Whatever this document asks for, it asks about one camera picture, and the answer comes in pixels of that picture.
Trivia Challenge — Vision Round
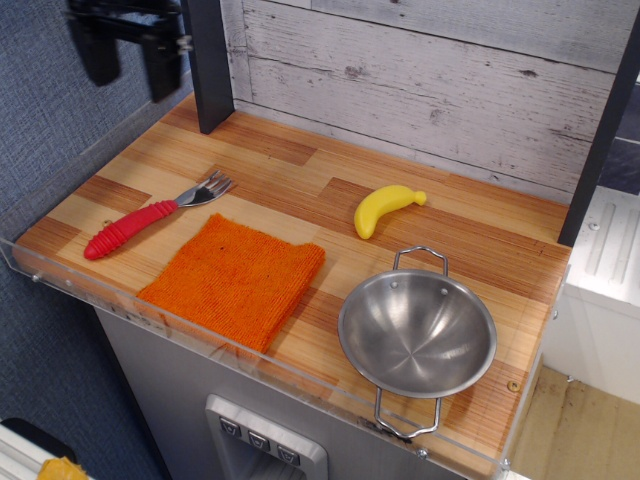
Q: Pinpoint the yellow toy banana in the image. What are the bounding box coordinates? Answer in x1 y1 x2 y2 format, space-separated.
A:
353 185 427 240

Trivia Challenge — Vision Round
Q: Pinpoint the red handled metal fork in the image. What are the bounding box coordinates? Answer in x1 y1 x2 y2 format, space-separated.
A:
83 170 233 260

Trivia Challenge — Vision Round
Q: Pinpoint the dark grey post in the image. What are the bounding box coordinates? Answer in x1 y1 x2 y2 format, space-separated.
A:
181 0 235 134
557 13 639 247

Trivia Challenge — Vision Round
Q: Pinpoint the dark grey left post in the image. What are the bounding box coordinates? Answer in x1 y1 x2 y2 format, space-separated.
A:
181 0 235 134

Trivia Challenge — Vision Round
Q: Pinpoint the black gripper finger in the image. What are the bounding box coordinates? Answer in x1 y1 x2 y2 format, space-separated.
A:
86 33 121 86
142 43 181 103

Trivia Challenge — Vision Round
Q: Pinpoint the orange knitted cloth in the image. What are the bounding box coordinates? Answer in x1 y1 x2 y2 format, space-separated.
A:
137 214 326 354

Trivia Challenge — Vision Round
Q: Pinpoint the grey toy kitchen cabinet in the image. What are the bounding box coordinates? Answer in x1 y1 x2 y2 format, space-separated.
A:
97 310 458 479

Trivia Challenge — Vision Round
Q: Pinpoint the dark grey right post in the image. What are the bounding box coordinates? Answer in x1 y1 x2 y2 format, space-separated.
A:
557 13 639 247

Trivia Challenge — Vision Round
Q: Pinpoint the clear acrylic table guard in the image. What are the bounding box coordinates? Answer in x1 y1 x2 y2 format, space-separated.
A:
6 97 569 479

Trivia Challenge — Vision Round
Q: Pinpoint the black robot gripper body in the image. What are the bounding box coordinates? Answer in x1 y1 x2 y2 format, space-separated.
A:
66 1 192 52

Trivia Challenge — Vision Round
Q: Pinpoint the silver dispenser button panel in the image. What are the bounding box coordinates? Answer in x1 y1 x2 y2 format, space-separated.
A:
205 394 329 479

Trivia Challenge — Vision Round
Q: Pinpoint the stainless steel two-handled bowl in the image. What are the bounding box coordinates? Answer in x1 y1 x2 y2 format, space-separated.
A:
337 247 497 440

